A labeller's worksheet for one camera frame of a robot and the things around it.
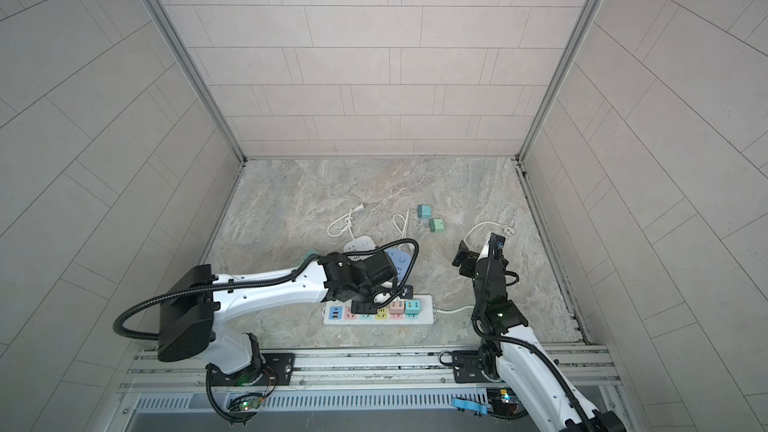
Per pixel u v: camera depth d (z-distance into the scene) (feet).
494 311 1.99
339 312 2.56
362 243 2.99
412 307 2.47
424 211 3.25
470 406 2.14
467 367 2.33
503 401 2.23
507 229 3.11
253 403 2.11
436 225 3.14
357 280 1.87
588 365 2.41
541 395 1.55
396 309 2.52
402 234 3.08
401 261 2.07
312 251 3.00
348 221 3.16
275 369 2.32
